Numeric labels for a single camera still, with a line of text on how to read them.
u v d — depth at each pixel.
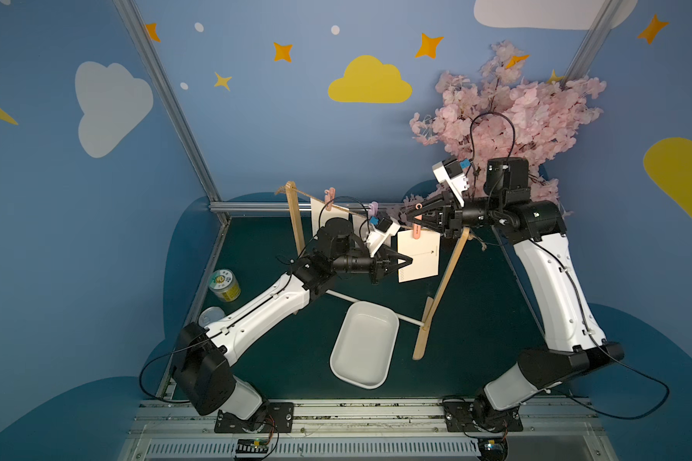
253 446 0.72
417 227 0.59
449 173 0.51
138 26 0.71
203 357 0.41
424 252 0.65
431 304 0.91
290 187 0.65
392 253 0.63
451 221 0.53
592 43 0.74
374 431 0.73
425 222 0.58
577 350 0.41
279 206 0.70
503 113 0.59
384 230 0.58
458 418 0.74
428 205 0.56
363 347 0.86
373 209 0.61
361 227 0.59
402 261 0.64
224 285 0.91
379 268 0.59
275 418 0.73
